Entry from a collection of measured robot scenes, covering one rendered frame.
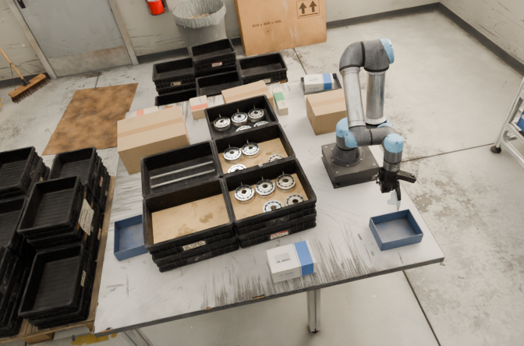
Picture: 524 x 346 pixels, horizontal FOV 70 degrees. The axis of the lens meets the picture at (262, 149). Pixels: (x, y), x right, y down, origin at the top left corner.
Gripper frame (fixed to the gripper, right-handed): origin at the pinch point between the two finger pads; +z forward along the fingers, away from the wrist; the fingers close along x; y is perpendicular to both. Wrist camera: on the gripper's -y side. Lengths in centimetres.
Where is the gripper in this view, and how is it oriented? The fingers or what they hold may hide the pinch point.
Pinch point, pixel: (392, 199)
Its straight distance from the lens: 187.2
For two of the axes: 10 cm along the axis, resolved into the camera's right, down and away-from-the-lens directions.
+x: 1.2, 5.7, -8.1
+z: 1.2, 8.0, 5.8
